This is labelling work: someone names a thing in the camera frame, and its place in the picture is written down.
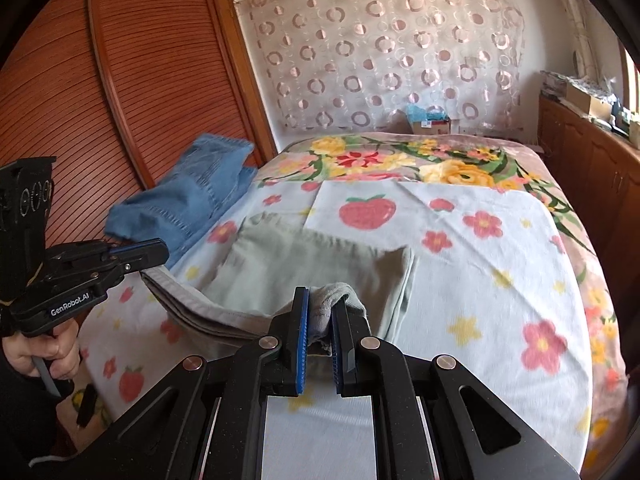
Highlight plain cardboard box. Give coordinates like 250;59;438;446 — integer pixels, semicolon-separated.
565;80;614;119

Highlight folded blue jeans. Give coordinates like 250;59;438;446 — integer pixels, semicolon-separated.
103;133;256;269

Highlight brown slatted wooden wardrobe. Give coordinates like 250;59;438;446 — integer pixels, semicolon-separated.
0;0;279;261

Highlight pile of printed cloth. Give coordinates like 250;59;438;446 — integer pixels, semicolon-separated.
540;70;572;102

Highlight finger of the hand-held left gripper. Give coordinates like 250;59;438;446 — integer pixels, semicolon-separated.
90;257;143;295
95;238;169;267

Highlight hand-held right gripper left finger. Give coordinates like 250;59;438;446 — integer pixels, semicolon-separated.
90;286;312;480

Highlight wooden frame window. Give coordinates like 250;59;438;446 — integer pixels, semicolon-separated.
617;40;640;112

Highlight low wooden cabinet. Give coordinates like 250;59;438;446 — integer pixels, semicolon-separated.
537;95;640;283

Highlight pink floral blanket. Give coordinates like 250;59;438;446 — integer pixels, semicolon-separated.
256;132;629;472

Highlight person's left forearm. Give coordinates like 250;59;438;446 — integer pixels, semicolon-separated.
0;357;76;480

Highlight cardboard box with blue bag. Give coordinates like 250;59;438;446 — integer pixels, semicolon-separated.
404;104;454;136

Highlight circle pattern sheer curtain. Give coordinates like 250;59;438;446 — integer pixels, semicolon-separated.
237;0;527;134

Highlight white flower print sheet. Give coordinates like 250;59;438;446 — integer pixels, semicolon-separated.
80;180;594;480

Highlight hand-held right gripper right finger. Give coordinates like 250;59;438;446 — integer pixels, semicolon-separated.
330;300;581;480

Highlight pale window curtain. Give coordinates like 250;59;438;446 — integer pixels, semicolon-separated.
542;0;602;77

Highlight grey pants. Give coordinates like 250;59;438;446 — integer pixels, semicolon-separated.
140;211;417;361

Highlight person's left hand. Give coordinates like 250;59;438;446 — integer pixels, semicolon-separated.
2;317;83;382

